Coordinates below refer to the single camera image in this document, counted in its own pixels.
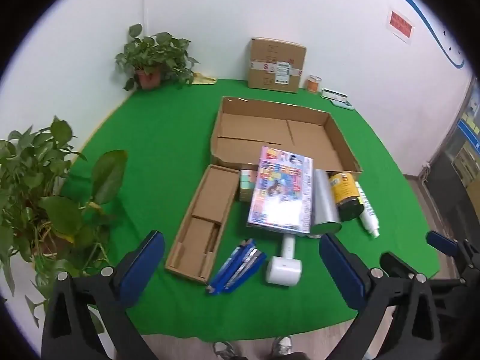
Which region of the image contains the colourful comic book packet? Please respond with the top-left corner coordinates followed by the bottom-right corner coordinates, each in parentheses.
top-left (246, 146), bottom-right (314, 235)

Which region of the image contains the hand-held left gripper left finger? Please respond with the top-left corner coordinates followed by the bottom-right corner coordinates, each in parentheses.
top-left (40, 230), bottom-right (167, 360)

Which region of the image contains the small potted plant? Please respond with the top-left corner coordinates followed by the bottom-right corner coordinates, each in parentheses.
top-left (114, 23), bottom-right (200, 91)

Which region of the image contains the yellow label glass jar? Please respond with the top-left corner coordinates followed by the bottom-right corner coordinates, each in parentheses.
top-left (328, 172), bottom-right (364, 223)

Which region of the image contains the large cardboard box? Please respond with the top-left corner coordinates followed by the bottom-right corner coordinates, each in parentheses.
top-left (210, 96), bottom-right (364, 175)

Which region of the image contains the green table cloth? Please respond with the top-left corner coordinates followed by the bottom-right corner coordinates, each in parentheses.
top-left (62, 79), bottom-right (441, 336)

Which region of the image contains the glass door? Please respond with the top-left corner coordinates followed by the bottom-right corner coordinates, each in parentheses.
top-left (425, 79), bottom-right (480, 256)

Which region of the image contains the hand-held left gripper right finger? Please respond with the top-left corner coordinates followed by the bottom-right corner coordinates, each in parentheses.
top-left (318, 232), bottom-right (442, 360)

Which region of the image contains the red wall sign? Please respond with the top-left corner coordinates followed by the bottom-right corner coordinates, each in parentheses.
top-left (386, 7), bottom-right (416, 44)

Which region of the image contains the small white green box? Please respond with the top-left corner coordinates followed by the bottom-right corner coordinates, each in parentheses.
top-left (322, 88), bottom-right (354, 110)

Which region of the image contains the blue stapler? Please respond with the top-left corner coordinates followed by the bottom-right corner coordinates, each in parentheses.
top-left (205, 238), bottom-right (268, 295)

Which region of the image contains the grey sneaker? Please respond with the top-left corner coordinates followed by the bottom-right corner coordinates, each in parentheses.
top-left (214, 341), bottom-right (235, 360)
top-left (272, 337), bottom-right (293, 359)

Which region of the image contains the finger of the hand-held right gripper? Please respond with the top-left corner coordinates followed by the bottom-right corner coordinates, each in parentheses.
top-left (380, 252), bottom-right (417, 280)
top-left (425, 230), bottom-right (480, 297)

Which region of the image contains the pastel puzzle cube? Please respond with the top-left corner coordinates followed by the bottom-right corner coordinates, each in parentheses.
top-left (239, 169), bottom-right (259, 202)

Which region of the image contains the narrow cardboard box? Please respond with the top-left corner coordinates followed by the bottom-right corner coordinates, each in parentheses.
top-left (165, 165), bottom-right (242, 284)

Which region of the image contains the white mini hair dryer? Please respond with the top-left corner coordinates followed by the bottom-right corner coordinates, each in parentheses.
top-left (265, 233), bottom-right (303, 286)

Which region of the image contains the silver metal cylinder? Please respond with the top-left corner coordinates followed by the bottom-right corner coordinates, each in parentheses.
top-left (308, 169), bottom-right (343, 239)

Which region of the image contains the sealed cardboard box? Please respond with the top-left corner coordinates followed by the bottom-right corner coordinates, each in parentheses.
top-left (247, 37), bottom-right (307, 94)

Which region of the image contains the white spray bottle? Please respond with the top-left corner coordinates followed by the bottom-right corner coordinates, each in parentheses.
top-left (354, 181), bottom-right (381, 239)

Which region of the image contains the large leafy potted plant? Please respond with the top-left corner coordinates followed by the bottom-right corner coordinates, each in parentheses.
top-left (0, 116), bottom-right (129, 331)

